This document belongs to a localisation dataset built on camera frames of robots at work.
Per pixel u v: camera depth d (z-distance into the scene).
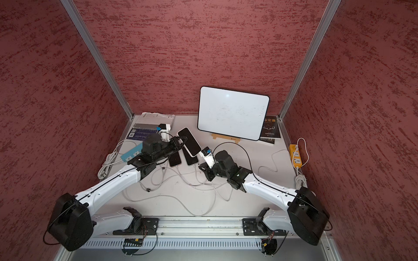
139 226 0.69
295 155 0.96
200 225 1.41
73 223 0.39
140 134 1.07
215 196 0.79
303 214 0.41
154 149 0.61
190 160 0.98
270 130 1.10
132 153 0.96
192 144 0.81
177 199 0.83
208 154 0.68
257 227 0.66
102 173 0.91
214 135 1.04
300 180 0.86
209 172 0.69
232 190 0.61
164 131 0.72
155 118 1.17
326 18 0.74
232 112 0.97
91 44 0.82
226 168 0.61
